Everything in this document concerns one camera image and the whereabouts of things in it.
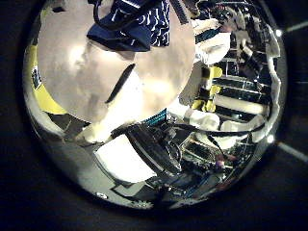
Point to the navy white striped shirt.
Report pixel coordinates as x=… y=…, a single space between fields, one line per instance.
x=141 y=29

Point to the yellow floor object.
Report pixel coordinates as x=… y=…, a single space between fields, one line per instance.
x=212 y=72

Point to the white flat panel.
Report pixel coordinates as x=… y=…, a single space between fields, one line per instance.
x=125 y=160

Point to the yellow shell chair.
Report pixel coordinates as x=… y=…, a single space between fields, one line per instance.
x=45 y=96

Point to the white cloth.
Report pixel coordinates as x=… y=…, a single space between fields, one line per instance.
x=213 y=45

